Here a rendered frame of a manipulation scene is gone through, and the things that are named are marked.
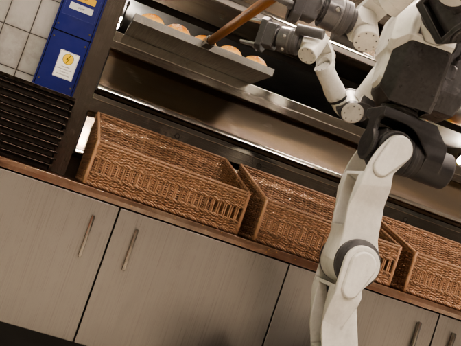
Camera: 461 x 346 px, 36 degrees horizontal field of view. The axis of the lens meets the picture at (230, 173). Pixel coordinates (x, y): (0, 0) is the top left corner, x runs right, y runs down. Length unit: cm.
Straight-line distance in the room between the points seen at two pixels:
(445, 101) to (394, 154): 21
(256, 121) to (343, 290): 112
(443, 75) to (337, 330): 79
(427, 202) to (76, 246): 161
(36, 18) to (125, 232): 98
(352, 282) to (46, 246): 94
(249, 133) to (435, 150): 98
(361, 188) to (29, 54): 142
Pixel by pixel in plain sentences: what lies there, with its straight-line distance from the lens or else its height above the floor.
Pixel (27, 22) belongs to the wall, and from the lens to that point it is 287.
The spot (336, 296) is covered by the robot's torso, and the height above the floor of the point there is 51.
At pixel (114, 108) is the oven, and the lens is 284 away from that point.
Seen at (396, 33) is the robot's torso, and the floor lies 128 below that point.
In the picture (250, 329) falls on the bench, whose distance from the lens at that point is 243.
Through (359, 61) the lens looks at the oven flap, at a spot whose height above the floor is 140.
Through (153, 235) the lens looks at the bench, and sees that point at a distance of 231.
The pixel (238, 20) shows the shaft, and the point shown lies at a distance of 213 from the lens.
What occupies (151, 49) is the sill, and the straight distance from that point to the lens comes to 288.
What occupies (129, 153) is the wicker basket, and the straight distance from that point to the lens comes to 233.
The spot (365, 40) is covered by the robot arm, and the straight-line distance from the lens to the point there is 182.
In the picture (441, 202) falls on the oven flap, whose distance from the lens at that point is 328.
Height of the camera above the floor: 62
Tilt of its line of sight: 4 degrees up
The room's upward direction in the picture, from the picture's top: 19 degrees clockwise
